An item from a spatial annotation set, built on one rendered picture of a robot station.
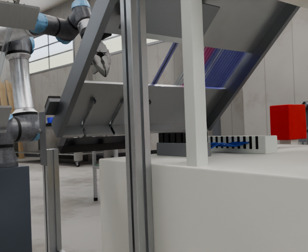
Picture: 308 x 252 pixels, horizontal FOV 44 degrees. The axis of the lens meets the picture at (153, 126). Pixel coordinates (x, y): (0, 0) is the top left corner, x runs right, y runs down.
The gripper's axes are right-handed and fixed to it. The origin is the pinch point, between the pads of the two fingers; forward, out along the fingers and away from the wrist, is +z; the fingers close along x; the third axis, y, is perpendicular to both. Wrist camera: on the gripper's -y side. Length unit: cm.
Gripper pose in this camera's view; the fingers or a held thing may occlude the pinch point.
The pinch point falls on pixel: (105, 72)
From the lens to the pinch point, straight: 140.0
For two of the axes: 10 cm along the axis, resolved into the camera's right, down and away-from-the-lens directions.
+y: -5.1, 4.9, 7.1
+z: 3.1, 8.7, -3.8
